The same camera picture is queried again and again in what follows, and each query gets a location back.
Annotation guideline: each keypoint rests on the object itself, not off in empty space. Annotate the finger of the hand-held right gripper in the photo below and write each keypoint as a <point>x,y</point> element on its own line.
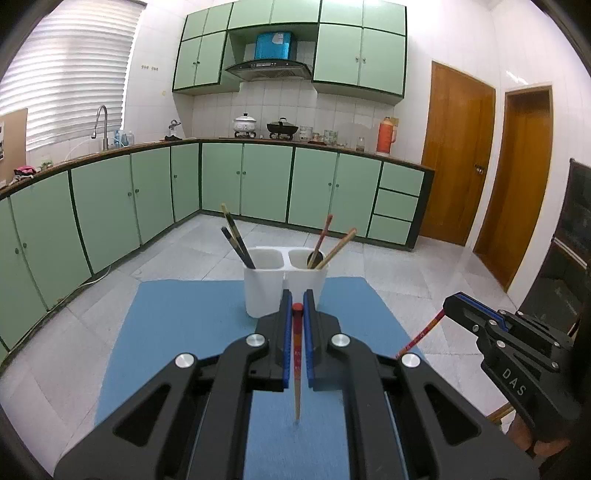
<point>480,310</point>
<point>461,318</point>

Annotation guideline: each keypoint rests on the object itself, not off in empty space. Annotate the steel kitchen faucet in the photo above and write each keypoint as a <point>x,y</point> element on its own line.
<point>104,124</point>

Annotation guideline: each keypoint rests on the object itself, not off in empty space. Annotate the red patterned chopstick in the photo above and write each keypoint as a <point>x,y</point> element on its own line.
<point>298,323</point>
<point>422,334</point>
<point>324,235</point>

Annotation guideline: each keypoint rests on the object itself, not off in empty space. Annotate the cork board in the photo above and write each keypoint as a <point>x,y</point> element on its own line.
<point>16,143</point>

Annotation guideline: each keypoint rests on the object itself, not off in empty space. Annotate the row of green base cabinets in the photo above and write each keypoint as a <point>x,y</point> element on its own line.
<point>101,207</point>

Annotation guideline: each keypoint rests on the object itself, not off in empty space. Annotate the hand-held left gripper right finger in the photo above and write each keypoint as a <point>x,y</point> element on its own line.
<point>310,360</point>

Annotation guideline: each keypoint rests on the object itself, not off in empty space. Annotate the green wall cabinets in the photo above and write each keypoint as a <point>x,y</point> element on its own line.
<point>337,50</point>

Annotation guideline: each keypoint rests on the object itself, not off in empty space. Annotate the thin plain bamboo chopstick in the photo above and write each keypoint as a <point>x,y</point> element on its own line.
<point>339,244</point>

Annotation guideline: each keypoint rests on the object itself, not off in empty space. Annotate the blue table cloth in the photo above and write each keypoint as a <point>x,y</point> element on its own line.
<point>184,323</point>

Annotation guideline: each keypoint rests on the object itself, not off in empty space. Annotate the black range hood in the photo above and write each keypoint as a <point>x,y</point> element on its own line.
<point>268,70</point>

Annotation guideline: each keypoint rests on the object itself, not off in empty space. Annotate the pink cloth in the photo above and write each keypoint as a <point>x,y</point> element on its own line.
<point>24,171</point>

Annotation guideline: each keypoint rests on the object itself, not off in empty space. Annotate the person's right hand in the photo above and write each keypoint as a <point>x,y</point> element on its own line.
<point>519,431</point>

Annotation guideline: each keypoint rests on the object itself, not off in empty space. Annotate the white window blinds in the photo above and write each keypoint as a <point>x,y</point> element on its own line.
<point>69,69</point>

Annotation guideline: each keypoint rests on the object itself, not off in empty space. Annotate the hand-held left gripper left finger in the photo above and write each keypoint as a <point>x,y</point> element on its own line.
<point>288,355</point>

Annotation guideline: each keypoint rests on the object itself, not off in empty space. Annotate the wooden door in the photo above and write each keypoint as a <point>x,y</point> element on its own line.
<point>457,152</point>
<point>521,184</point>

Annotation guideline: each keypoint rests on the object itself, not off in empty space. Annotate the glass jar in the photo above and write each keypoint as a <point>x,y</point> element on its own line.
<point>304,133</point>
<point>330,137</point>
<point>360,144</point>

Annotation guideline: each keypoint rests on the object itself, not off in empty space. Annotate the white cooking pot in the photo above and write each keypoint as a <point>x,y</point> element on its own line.
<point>244,125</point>

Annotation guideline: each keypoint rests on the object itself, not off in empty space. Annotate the black furniture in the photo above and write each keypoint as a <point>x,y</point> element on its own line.
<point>563,277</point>

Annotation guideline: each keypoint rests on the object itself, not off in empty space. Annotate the red thermos flask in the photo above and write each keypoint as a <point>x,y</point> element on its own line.
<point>387,136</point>

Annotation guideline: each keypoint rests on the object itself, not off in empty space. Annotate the black wok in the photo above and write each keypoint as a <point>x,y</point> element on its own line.
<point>282,128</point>

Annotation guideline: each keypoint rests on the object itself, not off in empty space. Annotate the black chopstick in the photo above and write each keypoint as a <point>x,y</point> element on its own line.
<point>233,226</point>
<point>238,249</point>

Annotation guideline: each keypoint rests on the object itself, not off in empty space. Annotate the steel kettle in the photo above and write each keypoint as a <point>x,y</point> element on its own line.
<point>174,129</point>

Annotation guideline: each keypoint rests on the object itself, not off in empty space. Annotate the white plastic chopstick holder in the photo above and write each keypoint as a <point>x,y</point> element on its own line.
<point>261,290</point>
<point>295,279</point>

